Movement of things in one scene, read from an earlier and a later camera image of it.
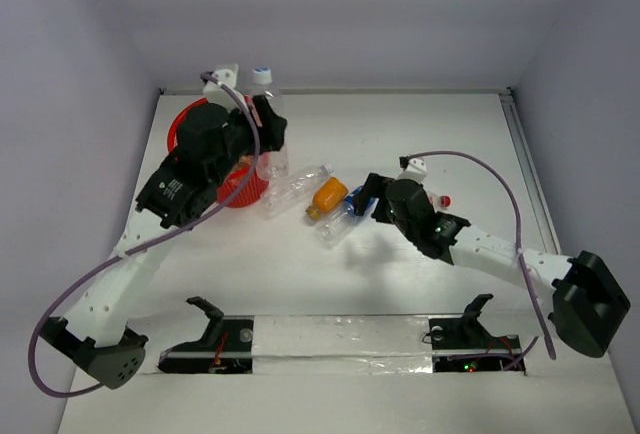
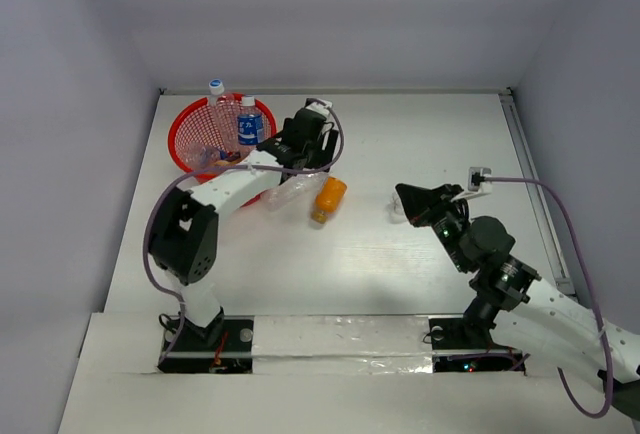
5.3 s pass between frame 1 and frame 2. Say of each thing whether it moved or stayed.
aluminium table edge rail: stayed
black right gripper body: moved
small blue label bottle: moved
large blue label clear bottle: moved
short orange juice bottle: stayed
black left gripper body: moved
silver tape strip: stayed
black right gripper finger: moved
